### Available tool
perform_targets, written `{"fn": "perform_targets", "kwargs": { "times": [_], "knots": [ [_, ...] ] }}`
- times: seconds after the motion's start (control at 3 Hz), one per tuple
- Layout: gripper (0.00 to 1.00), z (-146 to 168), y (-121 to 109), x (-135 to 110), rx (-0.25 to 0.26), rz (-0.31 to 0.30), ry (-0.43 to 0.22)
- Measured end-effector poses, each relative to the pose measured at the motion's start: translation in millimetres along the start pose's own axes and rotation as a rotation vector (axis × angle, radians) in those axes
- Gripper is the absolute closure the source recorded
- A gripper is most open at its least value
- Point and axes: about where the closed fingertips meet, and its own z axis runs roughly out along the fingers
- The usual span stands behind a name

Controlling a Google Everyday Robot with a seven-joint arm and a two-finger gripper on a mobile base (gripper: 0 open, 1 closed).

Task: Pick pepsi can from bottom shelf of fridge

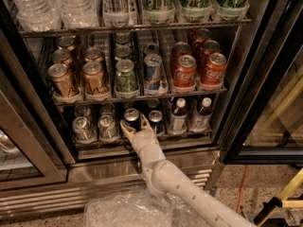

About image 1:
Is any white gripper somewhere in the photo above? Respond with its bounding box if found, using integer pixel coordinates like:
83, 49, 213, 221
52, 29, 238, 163
119, 114, 167, 178

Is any pepsi can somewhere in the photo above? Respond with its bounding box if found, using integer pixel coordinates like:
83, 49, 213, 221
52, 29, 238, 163
122, 101, 135, 110
149, 110, 164, 134
146, 99, 160, 111
124, 108, 141, 131

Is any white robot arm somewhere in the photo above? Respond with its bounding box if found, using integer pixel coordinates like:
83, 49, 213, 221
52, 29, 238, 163
119, 115, 257, 227

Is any silver can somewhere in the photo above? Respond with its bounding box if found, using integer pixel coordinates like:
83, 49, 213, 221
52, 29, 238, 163
99, 102, 115, 116
98, 114, 117, 142
72, 116, 96, 144
75, 105, 93, 122

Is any front green can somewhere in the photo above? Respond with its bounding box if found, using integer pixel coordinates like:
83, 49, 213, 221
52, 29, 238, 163
116, 60, 138, 93

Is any front left silver can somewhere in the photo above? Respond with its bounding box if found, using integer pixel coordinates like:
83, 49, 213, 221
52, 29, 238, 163
72, 116, 96, 144

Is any front blue red bull can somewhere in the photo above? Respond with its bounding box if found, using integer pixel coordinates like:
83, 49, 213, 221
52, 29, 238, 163
144, 54, 162, 90

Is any rear left silver can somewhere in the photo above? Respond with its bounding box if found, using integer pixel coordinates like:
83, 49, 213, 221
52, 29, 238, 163
75, 105, 93, 122

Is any gold can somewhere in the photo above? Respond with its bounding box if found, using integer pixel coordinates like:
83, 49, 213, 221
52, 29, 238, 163
47, 63, 80, 97
58, 37, 76, 51
82, 61, 108, 95
84, 46, 105, 64
52, 49, 74, 69

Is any front left coca-cola can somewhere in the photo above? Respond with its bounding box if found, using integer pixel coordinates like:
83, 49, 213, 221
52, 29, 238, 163
173, 55, 197, 88

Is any coca-cola can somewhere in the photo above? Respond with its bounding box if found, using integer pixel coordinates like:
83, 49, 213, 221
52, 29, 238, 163
198, 40, 221, 66
173, 55, 197, 88
201, 53, 226, 86
170, 42, 191, 71
188, 28, 211, 45

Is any middle green can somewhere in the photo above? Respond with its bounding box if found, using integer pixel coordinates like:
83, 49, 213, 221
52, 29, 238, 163
114, 45, 133, 61

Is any rear blue can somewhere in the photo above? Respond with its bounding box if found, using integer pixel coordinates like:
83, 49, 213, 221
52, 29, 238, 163
143, 44, 159, 56

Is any rear green can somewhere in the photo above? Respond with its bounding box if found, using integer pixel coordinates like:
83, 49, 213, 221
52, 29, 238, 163
114, 33, 132, 46

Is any rear left coca-cola can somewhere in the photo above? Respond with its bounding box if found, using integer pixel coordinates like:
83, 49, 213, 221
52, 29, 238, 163
170, 42, 191, 71

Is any front right coca-cola can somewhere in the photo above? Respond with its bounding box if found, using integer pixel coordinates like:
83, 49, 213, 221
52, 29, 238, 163
201, 53, 226, 86

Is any front left gold can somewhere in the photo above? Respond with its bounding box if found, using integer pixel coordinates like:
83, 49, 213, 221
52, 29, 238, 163
47, 63, 80, 97

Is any stainless steel glass-door fridge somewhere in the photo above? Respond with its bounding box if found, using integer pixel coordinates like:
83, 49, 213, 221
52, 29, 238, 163
0, 0, 303, 219

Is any middle left gold can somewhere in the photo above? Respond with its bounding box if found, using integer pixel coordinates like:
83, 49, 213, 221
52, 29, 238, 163
52, 49, 74, 69

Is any rear left gold can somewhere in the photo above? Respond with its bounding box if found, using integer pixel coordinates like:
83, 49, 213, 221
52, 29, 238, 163
58, 37, 76, 51

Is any middle right coca-cola can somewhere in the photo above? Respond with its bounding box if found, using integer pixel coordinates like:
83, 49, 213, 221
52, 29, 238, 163
198, 40, 221, 66

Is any rear right coca-cola can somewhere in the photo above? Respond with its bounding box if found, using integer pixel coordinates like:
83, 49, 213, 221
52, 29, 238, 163
188, 28, 211, 45

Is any tall green plaid can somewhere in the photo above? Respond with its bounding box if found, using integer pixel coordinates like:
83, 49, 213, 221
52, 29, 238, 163
142, 0, 172, 24

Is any tall plaid can top shelf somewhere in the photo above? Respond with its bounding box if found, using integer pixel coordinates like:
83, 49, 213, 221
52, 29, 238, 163
103, 0, 130, 27

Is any tall green can left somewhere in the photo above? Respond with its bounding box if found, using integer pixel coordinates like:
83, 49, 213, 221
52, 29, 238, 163
179, 0, 211, 22

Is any left white-cap bottle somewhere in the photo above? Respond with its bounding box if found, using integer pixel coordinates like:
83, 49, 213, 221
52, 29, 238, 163
169, 98, 187, 133

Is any white-cap bottle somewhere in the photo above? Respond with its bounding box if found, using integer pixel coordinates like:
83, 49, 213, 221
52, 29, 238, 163
169, 98, 187, 133
189, 97, 212, 132

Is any right white-cap bottle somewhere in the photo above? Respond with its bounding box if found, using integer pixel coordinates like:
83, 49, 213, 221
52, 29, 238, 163
189, 97, 212, 132

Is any clear plastic bin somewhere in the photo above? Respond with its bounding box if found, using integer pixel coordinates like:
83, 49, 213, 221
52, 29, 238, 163
83, 190, 205, 227

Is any blue tape cross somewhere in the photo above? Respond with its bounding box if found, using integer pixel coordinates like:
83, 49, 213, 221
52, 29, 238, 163
209, 187, 218, 197

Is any clear water bottle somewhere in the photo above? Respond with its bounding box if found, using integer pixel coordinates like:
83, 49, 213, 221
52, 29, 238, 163
61, 0, 98, 28
13, 0, 62, 32

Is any yellow black stand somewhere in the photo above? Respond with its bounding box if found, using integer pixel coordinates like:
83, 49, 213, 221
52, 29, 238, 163
254, 168, 303, 227

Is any left clear water bottle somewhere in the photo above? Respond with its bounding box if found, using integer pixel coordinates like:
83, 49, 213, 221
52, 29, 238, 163
13, 0, 62, 32

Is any orange cable on floor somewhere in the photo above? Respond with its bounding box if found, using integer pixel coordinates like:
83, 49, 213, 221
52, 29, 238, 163
235, 165, 249, 215

